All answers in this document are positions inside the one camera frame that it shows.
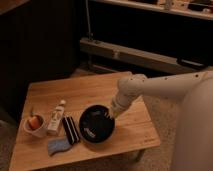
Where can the wooden table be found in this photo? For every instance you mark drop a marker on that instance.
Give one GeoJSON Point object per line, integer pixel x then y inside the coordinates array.
{"type": "Point", "coordinates": [134, 129]}

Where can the white lotion bottle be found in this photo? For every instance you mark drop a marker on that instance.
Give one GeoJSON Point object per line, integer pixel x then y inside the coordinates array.
{"type": "Point", "coordinates": [57, 115]}

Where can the blue-grey cloth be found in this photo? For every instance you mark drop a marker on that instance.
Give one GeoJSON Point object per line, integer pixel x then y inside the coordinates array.
{"type": "Point", "coordinates": [58, 145]}

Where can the wooden shelf with items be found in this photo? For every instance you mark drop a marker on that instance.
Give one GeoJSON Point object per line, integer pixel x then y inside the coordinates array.
{"type": "Point", "coordinates": [165, 8]}

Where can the beige ceramic cup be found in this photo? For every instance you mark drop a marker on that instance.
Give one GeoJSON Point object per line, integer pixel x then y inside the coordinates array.
{"type": "Point", "coordinates": [40, 132]}

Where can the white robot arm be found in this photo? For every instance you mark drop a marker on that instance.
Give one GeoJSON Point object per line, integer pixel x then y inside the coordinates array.
{"type": "Point", "coordinates": [193, 148]}

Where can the black ceramic bowl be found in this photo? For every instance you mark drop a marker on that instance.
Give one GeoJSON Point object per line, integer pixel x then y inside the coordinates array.
{"type": "Point", "coordinates": [94, 124]}

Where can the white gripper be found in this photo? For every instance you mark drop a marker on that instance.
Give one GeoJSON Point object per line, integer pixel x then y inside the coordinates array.
{"type": "Point", "coordinates": [119, 104]}

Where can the grey metal rail beam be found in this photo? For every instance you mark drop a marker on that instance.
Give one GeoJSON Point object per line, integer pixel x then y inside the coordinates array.
{"type": "Point", "coordinates": [134, 56]}

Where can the vertical metal pole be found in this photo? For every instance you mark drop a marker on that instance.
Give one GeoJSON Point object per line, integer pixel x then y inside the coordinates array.
{"type": "Point", "coordinates": [90, 34]}

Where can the black striped rectangular case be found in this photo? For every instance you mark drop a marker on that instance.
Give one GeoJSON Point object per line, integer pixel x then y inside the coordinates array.
{"type": "Point", "coordinates": [70, 130]}

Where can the orange carrot toy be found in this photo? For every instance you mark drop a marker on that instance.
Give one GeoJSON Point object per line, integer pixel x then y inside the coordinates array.
{"type": "Point", "coordinates": [34, 120]}

